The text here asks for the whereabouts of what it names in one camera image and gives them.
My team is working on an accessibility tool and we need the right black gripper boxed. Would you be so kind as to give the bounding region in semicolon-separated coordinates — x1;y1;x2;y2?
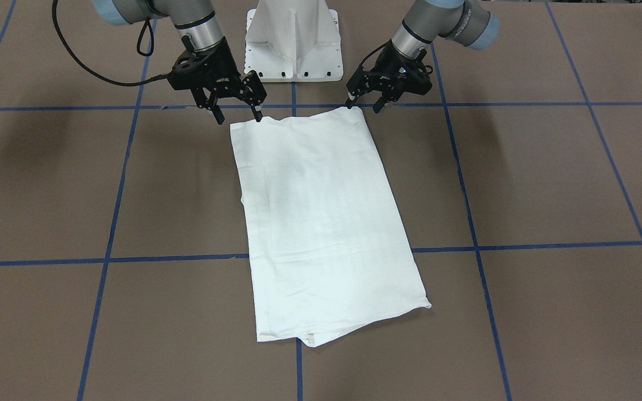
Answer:
183;37;267;125

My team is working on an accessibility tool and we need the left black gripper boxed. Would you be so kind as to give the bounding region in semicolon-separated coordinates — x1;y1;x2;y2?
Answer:
346;41;433;114

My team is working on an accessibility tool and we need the white long-sleeve printed shirt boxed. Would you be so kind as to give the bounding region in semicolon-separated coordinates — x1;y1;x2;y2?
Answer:
230;107;431;348

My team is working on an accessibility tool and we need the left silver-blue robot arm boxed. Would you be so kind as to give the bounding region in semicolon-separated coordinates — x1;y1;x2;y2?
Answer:
344;1;500;113

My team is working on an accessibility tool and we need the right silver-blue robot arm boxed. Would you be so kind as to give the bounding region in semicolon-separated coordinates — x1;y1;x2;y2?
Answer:
92;1;267;124

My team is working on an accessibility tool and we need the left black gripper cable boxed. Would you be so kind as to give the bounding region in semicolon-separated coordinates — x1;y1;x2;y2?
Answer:
354;42;391;79

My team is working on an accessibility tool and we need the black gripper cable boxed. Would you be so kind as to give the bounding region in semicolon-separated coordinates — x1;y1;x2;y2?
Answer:
52;0;174;87
354;42;391;79

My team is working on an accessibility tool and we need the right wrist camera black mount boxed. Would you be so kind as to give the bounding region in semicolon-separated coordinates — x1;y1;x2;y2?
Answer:
167;51;207;91

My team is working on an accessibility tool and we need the white camera post with base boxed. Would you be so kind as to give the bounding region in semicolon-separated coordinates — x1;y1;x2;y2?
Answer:
243;1;344;83

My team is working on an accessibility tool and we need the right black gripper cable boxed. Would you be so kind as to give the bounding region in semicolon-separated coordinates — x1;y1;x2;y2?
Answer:
52;0;174;87

